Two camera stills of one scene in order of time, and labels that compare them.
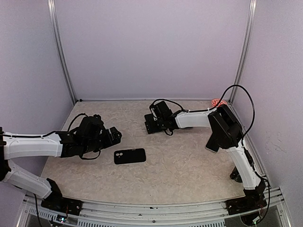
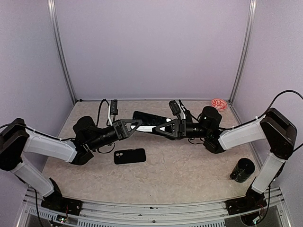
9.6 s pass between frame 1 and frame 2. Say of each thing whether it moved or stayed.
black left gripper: moved
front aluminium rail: stayed
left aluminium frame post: stayed
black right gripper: moved
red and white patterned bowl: stayed
